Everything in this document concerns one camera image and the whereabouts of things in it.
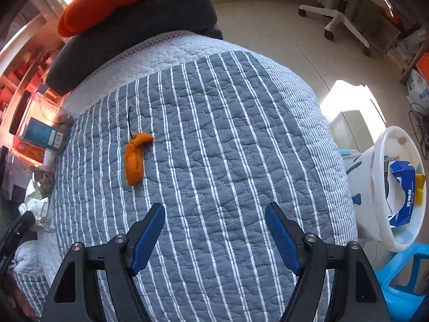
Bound clear plastic storage box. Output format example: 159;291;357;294
15;92;68;141

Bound teal box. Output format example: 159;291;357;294
23;117;66;151

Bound orange pumpkin cushion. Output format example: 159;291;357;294
58;0;182;37

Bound yellow snack wrapper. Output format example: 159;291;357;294
415;173;426;206

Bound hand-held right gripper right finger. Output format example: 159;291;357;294
265;203;391;322

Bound small brown item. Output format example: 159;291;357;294
55;113;72;131

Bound white printed plastic bag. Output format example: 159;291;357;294
404;69;429;111

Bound white plastic bucket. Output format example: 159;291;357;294
369;126;426;253

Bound wooden desk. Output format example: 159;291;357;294
369;0;429;81

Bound white blue patterned bag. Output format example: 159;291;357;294
340;148;374;208

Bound orange pepper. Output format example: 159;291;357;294
125;107;155;186

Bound white paper stack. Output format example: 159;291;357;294
387;30;426;71

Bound white quilted cloth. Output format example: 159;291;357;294
13;240;45;276

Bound crumpled white tissue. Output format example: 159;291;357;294
18;178;56;233

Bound black cables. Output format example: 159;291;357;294
407;102;429;162

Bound orange cardboard box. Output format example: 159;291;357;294
416;52;429;81

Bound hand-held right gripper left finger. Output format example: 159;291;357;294
40;203;166;322

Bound grey striped quilt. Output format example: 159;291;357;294
10;30;359;322

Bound white office chair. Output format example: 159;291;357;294
298;0;394;57

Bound blue plastic stool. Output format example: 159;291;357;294
375;241;429;322

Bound dark grey cushion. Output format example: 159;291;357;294
45;0;224;96

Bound blue cardboard box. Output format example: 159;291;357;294
389;160;418;227

